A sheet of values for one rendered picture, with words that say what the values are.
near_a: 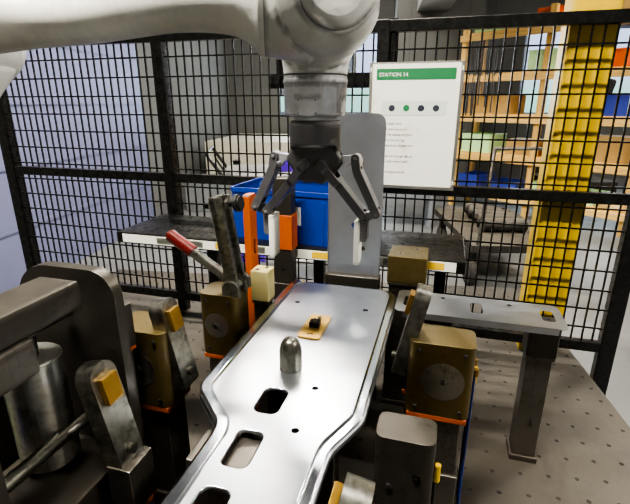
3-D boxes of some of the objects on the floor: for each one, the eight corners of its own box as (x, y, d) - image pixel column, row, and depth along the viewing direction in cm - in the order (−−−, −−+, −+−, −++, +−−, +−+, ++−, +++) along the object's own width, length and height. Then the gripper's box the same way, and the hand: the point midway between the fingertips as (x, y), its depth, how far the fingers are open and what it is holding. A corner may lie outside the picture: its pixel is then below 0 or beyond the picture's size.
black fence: (581, 584, 134) (732, -4, 85) (46, 451, 185) (-49, 36, 137) (570, 542, 147) (696, 10, 98) (72, 428, 198) (-6, 42, 150)
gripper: (225, 118, 65) (233, 258, 72) (399, 120, 59) (390, 274, 65) (246, 116, 72) (252, 245, 79) (405, 118, 65) (396, 258, 72)
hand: (314, 252), depth 72 cm, fingers open, 13 cm apart
